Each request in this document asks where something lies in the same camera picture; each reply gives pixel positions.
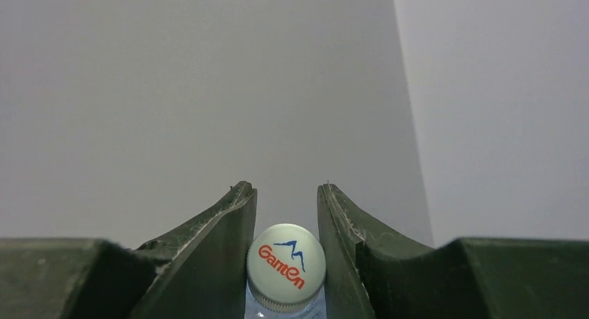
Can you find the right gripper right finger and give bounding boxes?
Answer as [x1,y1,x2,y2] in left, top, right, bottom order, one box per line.
[317,183,588,318]

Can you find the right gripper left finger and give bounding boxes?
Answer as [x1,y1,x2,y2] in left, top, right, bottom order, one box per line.
[1,181,258,318]

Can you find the crushed clear water bottle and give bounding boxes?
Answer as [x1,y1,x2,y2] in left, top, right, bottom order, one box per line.
[244,223,326,318]

